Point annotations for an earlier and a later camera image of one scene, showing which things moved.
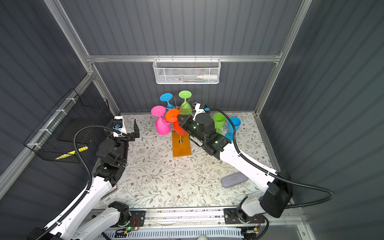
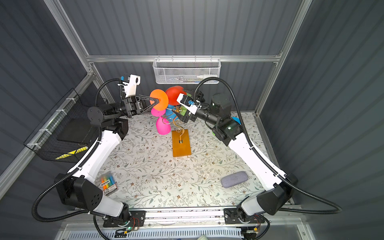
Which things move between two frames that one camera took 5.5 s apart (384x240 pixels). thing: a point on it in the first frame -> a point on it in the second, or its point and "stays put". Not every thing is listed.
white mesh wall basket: (186, 71) stays put
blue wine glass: (166, 97) -> (170, 114)
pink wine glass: (163, 126) stays put
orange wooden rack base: (181, 144) stays put
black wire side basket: (71, 122) stays put
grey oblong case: (233, 179) stays put
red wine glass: (171, 116) -> (173, 93)
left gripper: (133, 135) -> (133, 108)
